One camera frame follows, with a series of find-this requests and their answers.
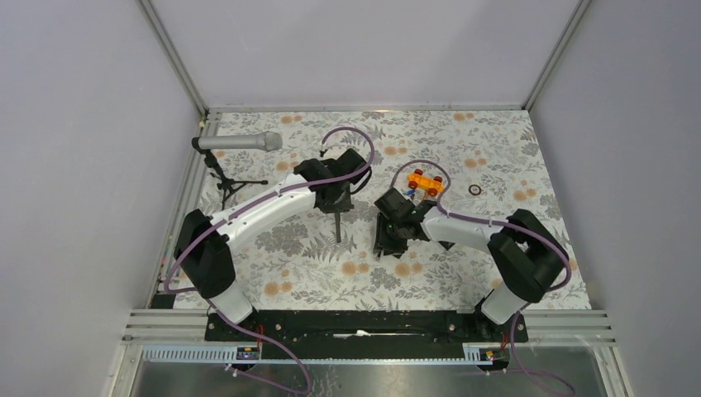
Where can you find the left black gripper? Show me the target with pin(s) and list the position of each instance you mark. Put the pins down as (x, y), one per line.
(343, 206)

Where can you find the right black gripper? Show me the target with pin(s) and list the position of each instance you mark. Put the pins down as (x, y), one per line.
(383, 241)

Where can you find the black remote control back up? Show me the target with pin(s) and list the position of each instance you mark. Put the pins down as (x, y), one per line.
(337, 220)

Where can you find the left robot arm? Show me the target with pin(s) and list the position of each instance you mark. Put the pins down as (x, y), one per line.
(206, 244)

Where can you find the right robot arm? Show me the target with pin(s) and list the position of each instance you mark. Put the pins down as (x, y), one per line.
(528, 258)

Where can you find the grey microphone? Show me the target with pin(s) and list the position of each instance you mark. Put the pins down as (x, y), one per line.
(264, 141)

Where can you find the floral table mat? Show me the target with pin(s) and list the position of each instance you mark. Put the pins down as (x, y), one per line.
(496, 167)

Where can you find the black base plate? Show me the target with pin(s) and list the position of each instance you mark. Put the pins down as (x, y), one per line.
(359, 335)

